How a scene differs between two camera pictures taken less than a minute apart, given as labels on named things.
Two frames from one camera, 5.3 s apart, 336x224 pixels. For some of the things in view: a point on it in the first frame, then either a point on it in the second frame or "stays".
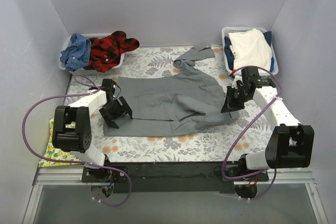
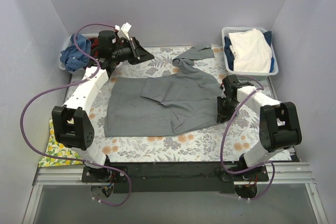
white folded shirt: [251, 48] stays
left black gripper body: [115, 110] → [134, 51]
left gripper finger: [110, 123] → [140, 53]
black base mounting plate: [174, 177] stays
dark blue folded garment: [230, 57] stays
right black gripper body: [234, 97] → [223, 109]
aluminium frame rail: [42, 176] stays
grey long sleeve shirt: [178, 104] stays
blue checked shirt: [77, 55] stays
